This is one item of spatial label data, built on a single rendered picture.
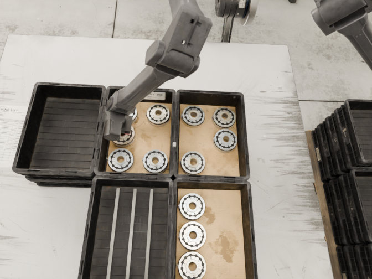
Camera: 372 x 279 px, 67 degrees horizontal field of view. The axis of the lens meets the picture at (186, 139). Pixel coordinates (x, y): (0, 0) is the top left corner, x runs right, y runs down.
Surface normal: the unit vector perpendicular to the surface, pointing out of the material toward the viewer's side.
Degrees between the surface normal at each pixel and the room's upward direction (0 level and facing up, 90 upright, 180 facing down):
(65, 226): 0
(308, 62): 0
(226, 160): 0
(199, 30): 57
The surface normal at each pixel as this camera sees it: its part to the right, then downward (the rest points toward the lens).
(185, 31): 0.33, 0.51
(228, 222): 0.07, -0.40
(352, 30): -0.04, 0.90
